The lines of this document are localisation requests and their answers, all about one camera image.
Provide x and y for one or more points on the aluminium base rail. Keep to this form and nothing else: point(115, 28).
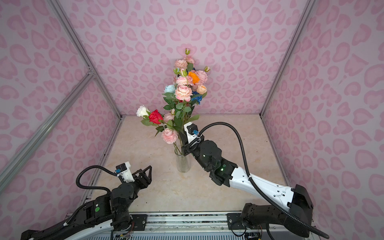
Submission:
point(187, 226)

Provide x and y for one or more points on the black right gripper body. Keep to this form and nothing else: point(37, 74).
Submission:
point(195, 151)

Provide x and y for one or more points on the aluminium frame post right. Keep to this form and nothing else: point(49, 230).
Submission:
point(310, 7)

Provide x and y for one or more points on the pink rose bud spray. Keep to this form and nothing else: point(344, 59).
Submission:
point(187, 62)

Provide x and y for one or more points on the tall clear ribbed glass vase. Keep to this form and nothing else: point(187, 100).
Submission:
point(183, 163)

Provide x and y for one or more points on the orange flower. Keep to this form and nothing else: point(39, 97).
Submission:
point(194, 78)

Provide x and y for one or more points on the pink peony flower spray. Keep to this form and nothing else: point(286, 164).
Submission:
point(202, 75)

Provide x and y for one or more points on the light blue flower spray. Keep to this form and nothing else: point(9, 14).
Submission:
point(169, 94)

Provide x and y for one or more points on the aluminium diagonal frame bar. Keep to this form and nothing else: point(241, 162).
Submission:
point(18, 161)

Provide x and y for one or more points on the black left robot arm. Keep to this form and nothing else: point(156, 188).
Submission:
point(109, 211)

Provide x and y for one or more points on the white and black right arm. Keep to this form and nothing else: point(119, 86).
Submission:
point(287, 206)

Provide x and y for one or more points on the peach rose stem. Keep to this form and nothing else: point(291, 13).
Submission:
point(201, 89)

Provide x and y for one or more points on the large pink rose spray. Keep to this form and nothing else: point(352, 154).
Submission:
point(185, 114)

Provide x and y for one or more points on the aluminium frame corner post left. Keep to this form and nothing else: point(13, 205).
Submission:
point(80, 47)

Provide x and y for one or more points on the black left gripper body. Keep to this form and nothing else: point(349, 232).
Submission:
point(141, 184)

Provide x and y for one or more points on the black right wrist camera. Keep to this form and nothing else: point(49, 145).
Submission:
point(192, 131)

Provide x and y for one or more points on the white rose spray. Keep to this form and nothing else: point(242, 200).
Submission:
point(148, 118)

